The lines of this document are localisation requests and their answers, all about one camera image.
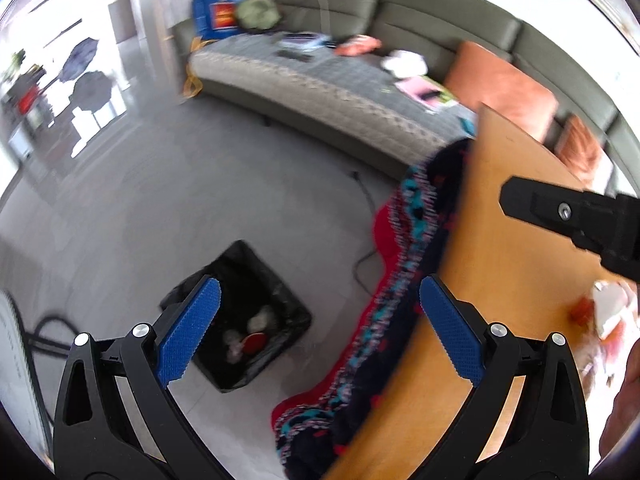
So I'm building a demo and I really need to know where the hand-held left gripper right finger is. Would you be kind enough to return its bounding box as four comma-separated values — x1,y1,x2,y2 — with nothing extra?
395,274,601,480

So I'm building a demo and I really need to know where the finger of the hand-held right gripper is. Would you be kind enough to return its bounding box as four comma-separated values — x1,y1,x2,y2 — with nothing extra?
500,175,640,281

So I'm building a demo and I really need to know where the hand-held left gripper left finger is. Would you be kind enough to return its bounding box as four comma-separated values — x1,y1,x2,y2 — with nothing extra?
52,275,236,480

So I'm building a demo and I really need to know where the black lined trash bin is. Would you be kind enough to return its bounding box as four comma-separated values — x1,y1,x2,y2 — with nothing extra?
159,240,313,394

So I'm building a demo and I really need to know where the small orange cushion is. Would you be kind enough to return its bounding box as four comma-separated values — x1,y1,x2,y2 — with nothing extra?
555,114,614,186

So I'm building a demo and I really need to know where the white crumpled paper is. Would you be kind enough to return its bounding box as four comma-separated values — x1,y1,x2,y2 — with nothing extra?
250,307,279,332

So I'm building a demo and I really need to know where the colourful knitted blanket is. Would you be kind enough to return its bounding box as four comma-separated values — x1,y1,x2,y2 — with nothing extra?
271,139,473,480

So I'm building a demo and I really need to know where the orange scrap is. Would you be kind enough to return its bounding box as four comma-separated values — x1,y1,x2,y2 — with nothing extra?
571,296,594,324

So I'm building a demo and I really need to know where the white torn wrapper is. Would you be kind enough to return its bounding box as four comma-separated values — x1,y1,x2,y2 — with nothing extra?
591,281,637,339

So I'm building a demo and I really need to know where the large orange cushion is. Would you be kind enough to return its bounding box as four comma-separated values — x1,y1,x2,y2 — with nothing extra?
444,40,560,143

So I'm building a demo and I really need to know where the green book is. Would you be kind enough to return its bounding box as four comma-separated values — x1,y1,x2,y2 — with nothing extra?
430,87,459,112

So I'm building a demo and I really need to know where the white ribbed appliance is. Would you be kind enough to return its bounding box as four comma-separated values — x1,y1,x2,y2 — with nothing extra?
0,290,52,443

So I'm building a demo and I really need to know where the pink book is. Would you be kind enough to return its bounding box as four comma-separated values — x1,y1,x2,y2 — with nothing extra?
397,76,442,107

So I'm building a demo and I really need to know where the white plush toy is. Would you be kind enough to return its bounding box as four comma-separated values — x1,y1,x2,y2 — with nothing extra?
381,50,429,79

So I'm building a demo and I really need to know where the grey-green sofa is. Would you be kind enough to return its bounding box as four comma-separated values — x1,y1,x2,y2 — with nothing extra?
170,0,640,196

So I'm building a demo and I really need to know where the pink plush toy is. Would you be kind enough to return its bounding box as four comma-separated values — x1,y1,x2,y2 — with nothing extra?
334,35,379,57

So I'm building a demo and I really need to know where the grey quilted sofa cover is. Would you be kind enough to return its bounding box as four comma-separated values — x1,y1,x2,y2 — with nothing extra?
189,35,476,171

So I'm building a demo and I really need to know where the blue shopping bag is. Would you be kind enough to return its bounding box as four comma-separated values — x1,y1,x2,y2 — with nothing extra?
192,0,251,41

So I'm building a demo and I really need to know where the green round cushion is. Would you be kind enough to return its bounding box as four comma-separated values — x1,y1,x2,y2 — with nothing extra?
235,0,281,33

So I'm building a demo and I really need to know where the black hose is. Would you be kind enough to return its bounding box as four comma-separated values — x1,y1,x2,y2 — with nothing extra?
29,312,83,358

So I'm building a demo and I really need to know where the black floor cable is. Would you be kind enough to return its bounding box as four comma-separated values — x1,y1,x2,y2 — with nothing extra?
349,170,387,287

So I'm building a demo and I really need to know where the orange cord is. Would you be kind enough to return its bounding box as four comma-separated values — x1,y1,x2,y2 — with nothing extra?
181,74,204,102

